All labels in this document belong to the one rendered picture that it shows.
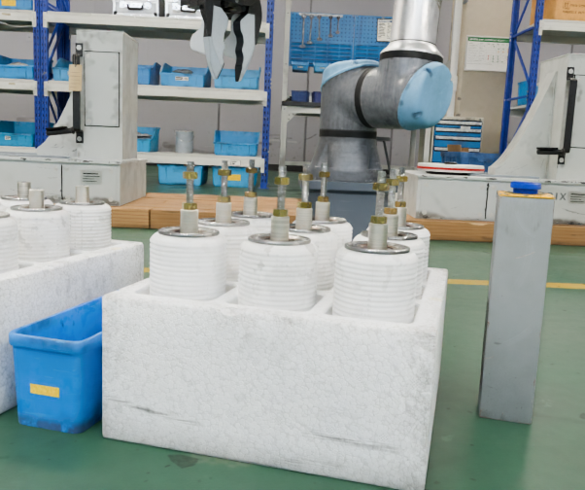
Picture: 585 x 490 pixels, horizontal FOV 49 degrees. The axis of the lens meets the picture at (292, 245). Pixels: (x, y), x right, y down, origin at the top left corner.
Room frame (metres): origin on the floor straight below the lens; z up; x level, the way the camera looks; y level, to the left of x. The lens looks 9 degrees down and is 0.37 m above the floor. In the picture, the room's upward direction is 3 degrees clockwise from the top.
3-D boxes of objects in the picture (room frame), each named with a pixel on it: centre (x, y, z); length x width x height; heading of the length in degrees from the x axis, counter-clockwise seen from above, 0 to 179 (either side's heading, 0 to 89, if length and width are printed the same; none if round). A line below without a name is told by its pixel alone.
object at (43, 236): (0.99, 0.40, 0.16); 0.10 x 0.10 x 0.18
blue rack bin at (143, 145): (5.56, 1.39, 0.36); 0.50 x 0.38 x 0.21; 3
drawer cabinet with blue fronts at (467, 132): (6.38, -1.48, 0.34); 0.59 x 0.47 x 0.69; 2
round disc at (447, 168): (3.00, -0.71, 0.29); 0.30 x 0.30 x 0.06
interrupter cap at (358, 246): (0.74, -0.10, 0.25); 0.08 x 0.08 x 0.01
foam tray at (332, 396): (0.89, -0.01, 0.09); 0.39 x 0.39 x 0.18; 75
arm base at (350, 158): (1.33, -0.10, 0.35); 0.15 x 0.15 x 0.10
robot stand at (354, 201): (1.33, -0.10, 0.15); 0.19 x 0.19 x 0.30; 2
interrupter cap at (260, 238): (0.77, 0.02, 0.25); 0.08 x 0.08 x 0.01
